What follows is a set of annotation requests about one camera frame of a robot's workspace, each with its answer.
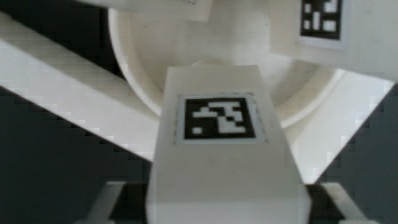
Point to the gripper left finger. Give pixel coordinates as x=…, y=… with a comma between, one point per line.
x=100, y=212

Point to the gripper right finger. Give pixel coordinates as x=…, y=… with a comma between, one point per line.
x=354, y=216

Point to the white round stool seat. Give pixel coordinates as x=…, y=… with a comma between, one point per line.
x=161, y=42

